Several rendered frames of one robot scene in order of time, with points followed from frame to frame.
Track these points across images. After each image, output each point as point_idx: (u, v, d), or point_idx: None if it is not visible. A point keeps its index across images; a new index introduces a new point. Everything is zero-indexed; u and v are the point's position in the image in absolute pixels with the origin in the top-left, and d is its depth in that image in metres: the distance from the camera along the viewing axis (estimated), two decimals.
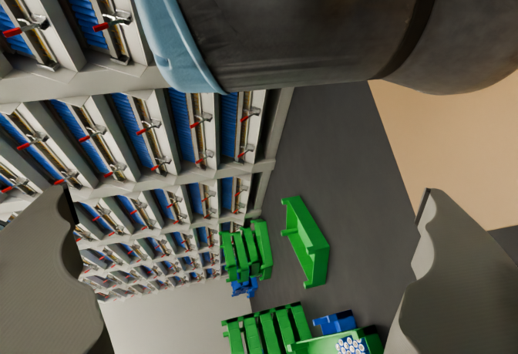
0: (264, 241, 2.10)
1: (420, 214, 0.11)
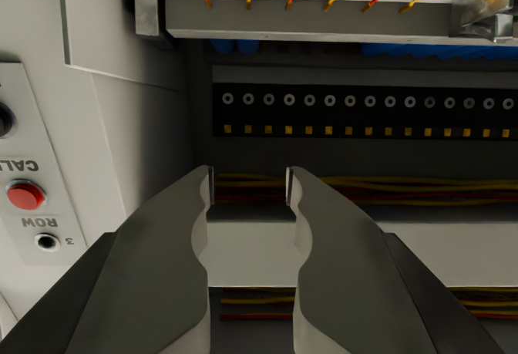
0: None
1: (290, 194, 0.12)
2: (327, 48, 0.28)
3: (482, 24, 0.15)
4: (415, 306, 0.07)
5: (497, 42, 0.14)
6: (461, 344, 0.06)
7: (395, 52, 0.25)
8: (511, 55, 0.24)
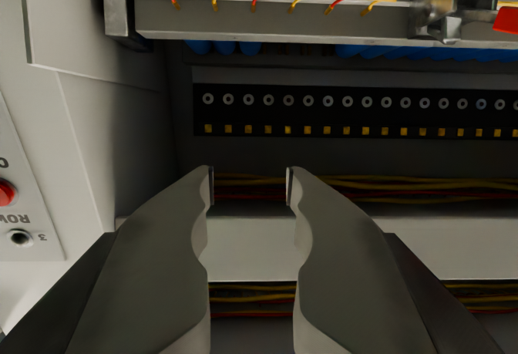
0: None
1: (290, 194, 0.12)
2: (303, 50, 0.28)
3: (436, 26, 0.16)
4: (415, 306, 0.07)
5: (447, 44, 0.15)
6: (461, 344, 0.06)
7: (368, 53, 0.26)
8: (478, 57, 0.25)
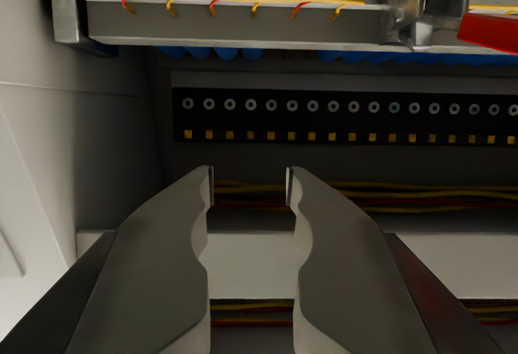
0: None
1: (290, 194, 0.12)
2: (284, 53, 0.27)
3: (408, 32, 0.14)
4: (415, 306, 0.07)
5: (417, 52, 0.13)
6: (461, 344, 0.06)
7: (349, 57, 0.24)
8: (466, 62, 0.24)
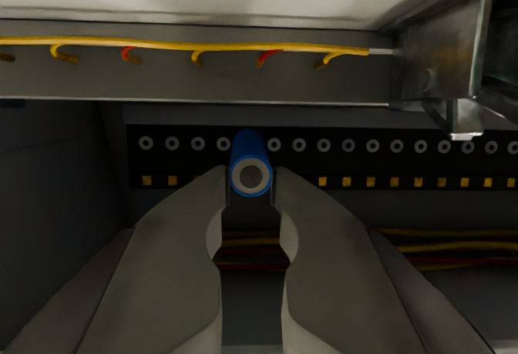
0: None
1: (274, 194, 0.12)
2: None
3: None
4: (401, 301, 0.07)
5: (457, 139, 0.08)
6: (445, 336, 0.06)
7: None
8: None
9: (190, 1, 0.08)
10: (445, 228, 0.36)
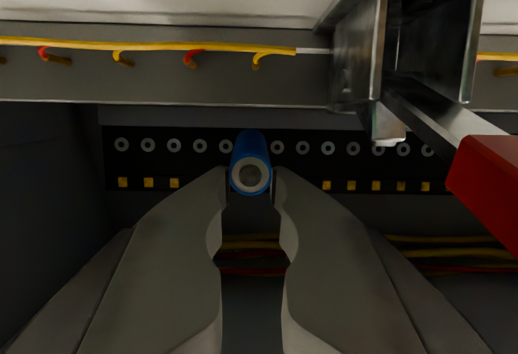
0: None
1: (274, 194, 0.12)
2: None
3: None
4: (401, 301, 0.07)
5: (379, 146, 0.07)
6: (445, 336, 0.06)
7: None
8: None
9: None
10: (435, 234, 0.35)
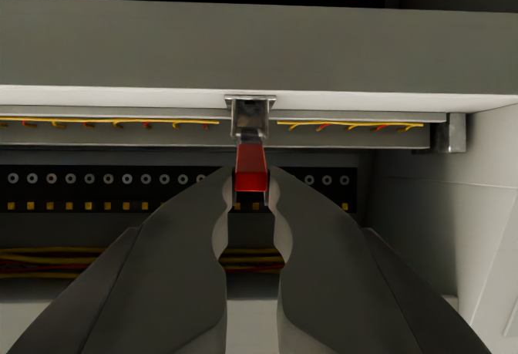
0: None
1: (267, 194, 0.12)
2: None
3: None
4: (395, 299, 0.07)
5: None
6: (439, 333, 0.06)
7: None
8: None
9: None
10: None
